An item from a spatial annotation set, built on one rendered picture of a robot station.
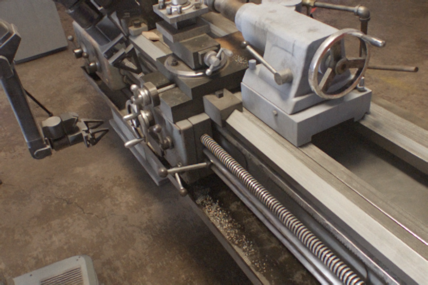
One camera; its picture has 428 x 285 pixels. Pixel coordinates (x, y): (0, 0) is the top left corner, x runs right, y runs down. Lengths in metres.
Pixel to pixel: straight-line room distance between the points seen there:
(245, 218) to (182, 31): 0.79
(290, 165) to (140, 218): 1.28
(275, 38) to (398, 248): 0.76
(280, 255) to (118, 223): 1.09
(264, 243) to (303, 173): 0.47
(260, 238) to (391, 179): 0.54
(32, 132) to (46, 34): 2.75
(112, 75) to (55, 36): 1.99
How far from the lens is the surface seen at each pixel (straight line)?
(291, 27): 1.66
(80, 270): 2.17
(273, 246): 1.90
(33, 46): 4.55
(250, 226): 1.97
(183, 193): 1.91
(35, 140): 1.87
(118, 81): 2.67
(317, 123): 1.64
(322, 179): 1.49
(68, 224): 2.77
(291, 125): 1.62
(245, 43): 1.73
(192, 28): 1.97
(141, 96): 1.92
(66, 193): 2.97
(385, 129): 1.74
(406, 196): 1.68
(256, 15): 1.78
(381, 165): 1.77
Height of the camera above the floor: 1.82
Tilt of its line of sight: 35 degrees down
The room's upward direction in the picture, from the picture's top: 7 degrees counter-clockwise
